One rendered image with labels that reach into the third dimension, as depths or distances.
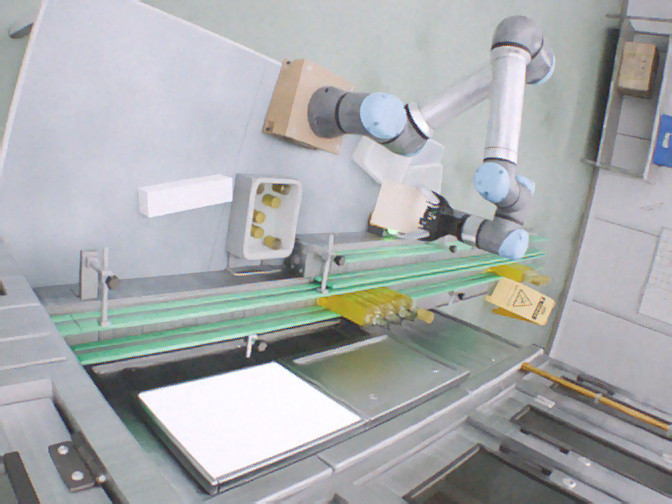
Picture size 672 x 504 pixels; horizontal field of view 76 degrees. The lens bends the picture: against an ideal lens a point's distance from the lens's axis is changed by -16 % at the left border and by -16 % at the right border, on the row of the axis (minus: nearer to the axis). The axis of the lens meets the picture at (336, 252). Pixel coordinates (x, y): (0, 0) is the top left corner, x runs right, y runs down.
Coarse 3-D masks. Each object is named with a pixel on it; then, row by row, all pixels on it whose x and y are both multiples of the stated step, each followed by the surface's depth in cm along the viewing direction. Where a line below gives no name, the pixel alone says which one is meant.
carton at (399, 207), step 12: (384, 180) 132; (384, 192) 131; (396, 192) 129; (408, 192) 129; (420, 192) 133; (384, 204) 131; (396, 204) 128; (408, 204) 130; (420, 204) 134; (384, 216) 131; (396, 216) 128; (408, 216) 132; (420, 216) 136; (396, 228) 129; (408, 228) 133
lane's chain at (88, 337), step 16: (464, 272) 218; (480, 272) 230; (272, 288) 138; (400, 288) 184; (144, 304) 110; (288, 304) 145; (304, 304) 150; (176, 320) 118; (192, 320) 122; (208, 320) 125; (224, 320) 129; (64, 336) 97; (80, 336) 100; (96, 336) 103; (112, 336) 106
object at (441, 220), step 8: (432, 208) 124; (440, 208) 121; (448, 208) 123; (424, 216) 124; (432, 216) 123; (440, 216) 121; (448, 216) 119; (464, 216) 119; (424, 224) 123; (432, 224) 122; (440, 224) 122; (448, 224) 121; (456, 224) 117; (432, 232) 121; (440, 232) 123; (448, 232) 126; (456, 232) 117
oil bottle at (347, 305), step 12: (324, 300) 151; (336, 300) 148; (348, 300) 145; (360, 300) 146; (336, 312) 148; (348, 312) 144; (360, 312) 141; (372, 312) 140; (360, 324) 142; (372, 324) 140
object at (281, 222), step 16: (272, 192) 143; (256, 208) 140; (272, 208) 144; (288, 208) 144; (256, 224) 142; (272, 224) 146; (288, 224) 144; (256, 240) 144; (288, 240) 145; (256, 256) 136; (272, 256) 140
